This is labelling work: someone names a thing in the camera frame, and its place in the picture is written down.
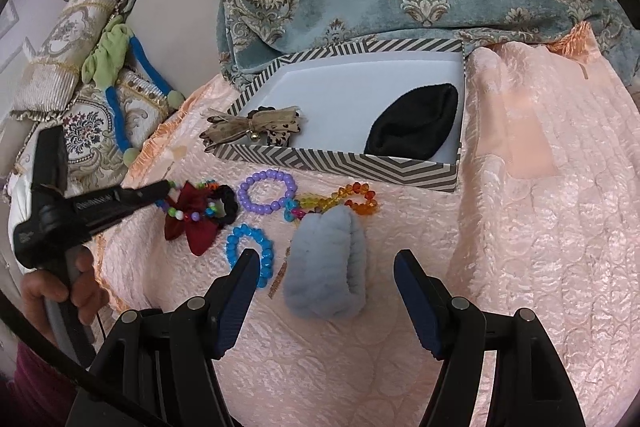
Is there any plain beige pillow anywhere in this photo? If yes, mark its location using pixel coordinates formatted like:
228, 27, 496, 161
125, 0, 223, 108

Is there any blue bead bracelet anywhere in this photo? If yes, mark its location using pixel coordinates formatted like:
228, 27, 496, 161
225, 223, 275, 290

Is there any peach quilted bedspread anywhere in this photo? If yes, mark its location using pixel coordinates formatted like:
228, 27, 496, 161
97, 24, 640, 427

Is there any multicolour bead bracelet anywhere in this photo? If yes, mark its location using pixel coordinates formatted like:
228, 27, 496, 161
157, 179, 223, 223

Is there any person's left forearm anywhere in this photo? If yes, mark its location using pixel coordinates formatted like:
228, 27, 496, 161
10, 339, 86, 427

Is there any red satin bow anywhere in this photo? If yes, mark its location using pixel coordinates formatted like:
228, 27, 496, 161
164, 180, 223, 256

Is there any thin brown strip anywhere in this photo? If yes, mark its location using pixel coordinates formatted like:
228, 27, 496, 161
268, 247, 292, 299

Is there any grey-blue fluffy scrunchie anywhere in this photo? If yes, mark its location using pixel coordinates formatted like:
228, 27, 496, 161
282, 205, 370, 320

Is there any chevron striped gift box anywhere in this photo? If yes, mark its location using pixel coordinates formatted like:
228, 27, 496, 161
207, 38, 468, 194

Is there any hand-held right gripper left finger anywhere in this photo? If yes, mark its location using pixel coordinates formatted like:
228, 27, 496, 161
65, 248, 262, 427

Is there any green and blue plush toy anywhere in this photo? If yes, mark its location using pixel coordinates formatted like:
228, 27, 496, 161
81, 16, 186, 168

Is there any floral embroidered cushion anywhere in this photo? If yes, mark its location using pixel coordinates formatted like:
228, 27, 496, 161
62, 67, 176, 188

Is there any leopard print bow clip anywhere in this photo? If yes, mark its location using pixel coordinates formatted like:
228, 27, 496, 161
199, 105, 307, 152

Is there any cream fringed cushion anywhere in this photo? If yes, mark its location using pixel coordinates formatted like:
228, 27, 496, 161
12, 0, 121, 122

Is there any rainbow bead bracelet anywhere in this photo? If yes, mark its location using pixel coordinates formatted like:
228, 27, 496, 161
283, 182, 379, 223

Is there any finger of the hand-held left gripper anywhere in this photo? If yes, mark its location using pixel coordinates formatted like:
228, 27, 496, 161
112, 179, 178, 214

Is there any person's left hand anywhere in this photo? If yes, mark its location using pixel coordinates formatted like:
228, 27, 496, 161
20, 249, 108, 343

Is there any black cloth pouch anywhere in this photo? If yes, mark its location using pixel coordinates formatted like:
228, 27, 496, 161
363, 82, 459, 160

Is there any black scrunchie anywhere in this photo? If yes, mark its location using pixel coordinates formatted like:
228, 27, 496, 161
207, 184, 242, 225

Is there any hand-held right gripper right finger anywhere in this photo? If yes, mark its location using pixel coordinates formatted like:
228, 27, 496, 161
393, 249, 591, 427

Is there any purple bead bracelet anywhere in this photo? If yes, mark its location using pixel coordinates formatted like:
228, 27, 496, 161
237, 169, 298, 217

